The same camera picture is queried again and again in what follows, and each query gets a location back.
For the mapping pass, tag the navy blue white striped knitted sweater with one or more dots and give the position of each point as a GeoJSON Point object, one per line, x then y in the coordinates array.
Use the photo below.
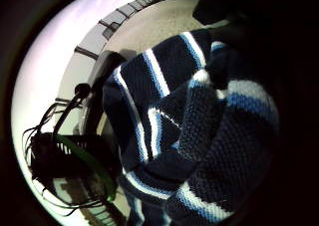
{"type": "Point", "coordinates": [199, 136]}

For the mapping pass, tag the black chair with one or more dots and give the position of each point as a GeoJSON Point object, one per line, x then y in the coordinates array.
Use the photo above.
{"type": "Point", "coordinates": [106, 66]}

